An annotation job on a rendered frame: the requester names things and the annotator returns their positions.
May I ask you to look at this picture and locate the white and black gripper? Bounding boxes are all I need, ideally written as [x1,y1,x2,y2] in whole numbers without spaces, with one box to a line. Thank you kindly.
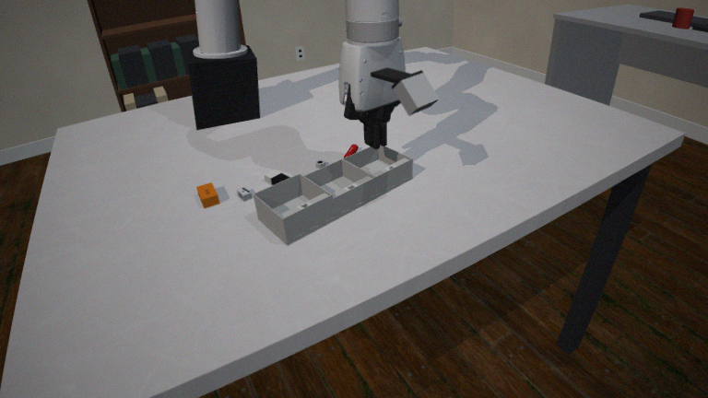
[339,37,406,149]

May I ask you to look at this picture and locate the orange block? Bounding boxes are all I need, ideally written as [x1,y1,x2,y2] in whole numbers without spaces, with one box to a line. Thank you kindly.
[196,182,220,208]

